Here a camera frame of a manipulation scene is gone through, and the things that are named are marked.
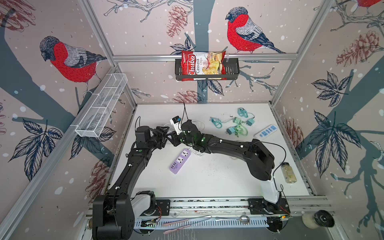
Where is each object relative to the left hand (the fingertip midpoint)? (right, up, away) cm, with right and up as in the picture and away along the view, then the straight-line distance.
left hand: (169, 130), depth 81 cm
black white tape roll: (+68, -36, -19) cm, 79 cm away
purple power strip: (+5, -20, +6) cm, 21 cm away
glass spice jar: (+67, -25, +1) cm, 71 cm away
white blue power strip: (+63, -4, +20) cm, 66 cm away
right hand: (-2, -5, 0) cm, 6 cm away
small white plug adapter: (+5, +5, -8) cm, 11 cm away
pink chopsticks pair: (+1, -44, -11) cm, 45 cm away
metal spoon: (+38, -41, -12) cm, 57 cm away
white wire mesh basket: (-35, +7, -8) cm, 37 cm away
